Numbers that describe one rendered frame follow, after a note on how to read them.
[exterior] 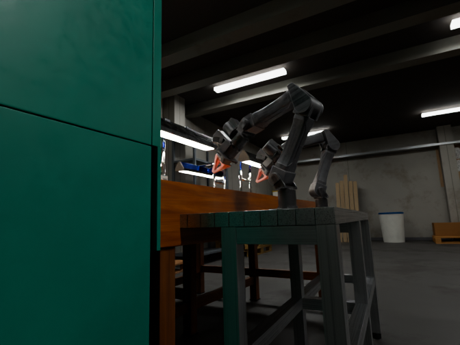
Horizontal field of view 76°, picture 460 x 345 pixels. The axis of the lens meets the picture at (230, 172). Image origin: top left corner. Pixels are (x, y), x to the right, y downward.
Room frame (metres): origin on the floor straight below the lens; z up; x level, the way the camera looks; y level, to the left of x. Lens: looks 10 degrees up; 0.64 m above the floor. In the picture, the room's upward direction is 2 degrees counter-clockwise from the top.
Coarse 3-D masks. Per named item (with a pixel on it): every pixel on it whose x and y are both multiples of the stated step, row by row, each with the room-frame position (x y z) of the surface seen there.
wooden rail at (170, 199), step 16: (176, 192) 0.85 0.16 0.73; (192, 192) 0.91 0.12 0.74; (208, 192) 0.98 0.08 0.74; (224, 192) 1.07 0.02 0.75; (240, 192) 1.17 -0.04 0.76; (176, 208) 0.85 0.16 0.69; (192, 208) 0.91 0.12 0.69; (208, 208) 0.98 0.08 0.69; (224, 208) 1.07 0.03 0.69; (240, 208) 1.17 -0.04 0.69; (256, 208) 1.29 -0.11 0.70; (272, 208) 1.45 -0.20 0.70; (176, 224) 0.85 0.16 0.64; (160, 240) 0.79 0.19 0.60; (176, 240) 0.85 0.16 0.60; (192, 240) 0.91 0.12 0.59; (208, 240) 0.98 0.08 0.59
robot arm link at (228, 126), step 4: (232, 120) 1.16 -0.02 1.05; (236, 120) 1.16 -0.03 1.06; (244, 120) 1.07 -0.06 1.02; (228, 124) 1.16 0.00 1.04; (232, 124) 1.16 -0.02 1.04; (236, 124) 1.13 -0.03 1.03; (240, 124) 1.09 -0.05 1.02; (244, 124) 1.07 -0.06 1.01; (224, 128) 1.18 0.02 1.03; (228, 128) 1.16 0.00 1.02; (232, 128) 1.15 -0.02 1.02; (236, 128) 1.14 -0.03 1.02; (240, 128) 1.10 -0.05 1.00; (244, 128) 1.08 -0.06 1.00; (228, 132) 1.16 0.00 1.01; (232, 132) 1.15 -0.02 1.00; (240, 132) 1.10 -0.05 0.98; (244, 132) 1.11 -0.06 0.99; (248, 132) 1.14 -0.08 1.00; (252, 136) 1.14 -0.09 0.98
